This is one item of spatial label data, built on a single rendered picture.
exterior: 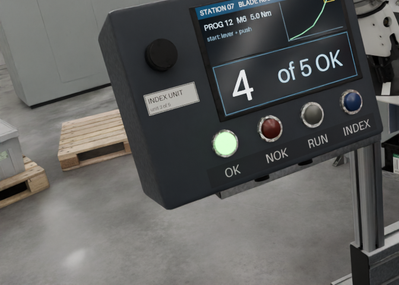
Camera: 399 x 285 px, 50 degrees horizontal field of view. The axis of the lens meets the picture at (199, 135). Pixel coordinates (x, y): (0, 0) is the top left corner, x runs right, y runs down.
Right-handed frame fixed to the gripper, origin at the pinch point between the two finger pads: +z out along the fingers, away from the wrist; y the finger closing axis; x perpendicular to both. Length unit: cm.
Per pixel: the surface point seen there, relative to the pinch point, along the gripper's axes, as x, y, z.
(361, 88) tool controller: 33, -37, -24
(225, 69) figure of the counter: 46, -35, -34
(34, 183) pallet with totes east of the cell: 120, 244, 64
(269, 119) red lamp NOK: 45, -37, -28
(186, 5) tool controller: 46, -34, -41
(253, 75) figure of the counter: 44, -36, -32
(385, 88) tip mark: 1.5, -0.4, 3.4
